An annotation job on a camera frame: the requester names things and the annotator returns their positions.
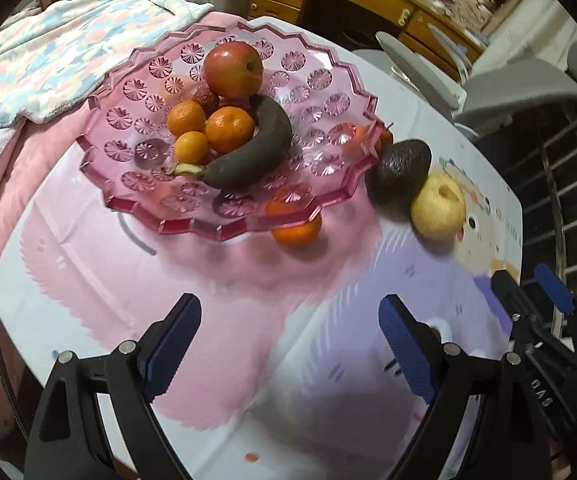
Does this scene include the dark avocado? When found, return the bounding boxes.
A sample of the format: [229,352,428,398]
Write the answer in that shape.
[365,139,432,209]

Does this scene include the orange tangerine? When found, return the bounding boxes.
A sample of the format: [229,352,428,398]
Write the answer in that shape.
[264,183,323,249]

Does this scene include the dark brown overripe banana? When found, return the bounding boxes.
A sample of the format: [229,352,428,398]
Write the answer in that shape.
[167,94,293,191]

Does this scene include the red apple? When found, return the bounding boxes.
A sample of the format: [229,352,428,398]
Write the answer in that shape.
[203,41,264,100]

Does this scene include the small yellow-orange tangerine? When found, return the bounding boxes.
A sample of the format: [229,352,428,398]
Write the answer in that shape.
[174,131,209,165]

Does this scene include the red lychee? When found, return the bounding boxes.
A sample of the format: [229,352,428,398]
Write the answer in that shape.
[192,87,220,117]

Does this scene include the metal window bars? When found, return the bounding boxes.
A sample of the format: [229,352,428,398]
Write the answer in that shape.
[498,94,577,340]

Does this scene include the yellow pear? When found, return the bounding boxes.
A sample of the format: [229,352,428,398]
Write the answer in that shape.
[410,172,467,240]

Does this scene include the cartoon printed tablecloth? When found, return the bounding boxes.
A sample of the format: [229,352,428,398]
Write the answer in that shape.
[0,16,525,480]

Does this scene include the grey office chair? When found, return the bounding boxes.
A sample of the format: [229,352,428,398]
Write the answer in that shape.
[355,25,577,141]

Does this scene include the small tangerine far left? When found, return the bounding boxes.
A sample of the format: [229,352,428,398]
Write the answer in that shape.
[166,100,206,138]

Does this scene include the large orange with stem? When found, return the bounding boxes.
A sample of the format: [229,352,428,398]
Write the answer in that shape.
[205,106,256,154]

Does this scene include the pastel patterned blanket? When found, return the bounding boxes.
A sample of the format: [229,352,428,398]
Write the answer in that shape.
[0,0,214,128]

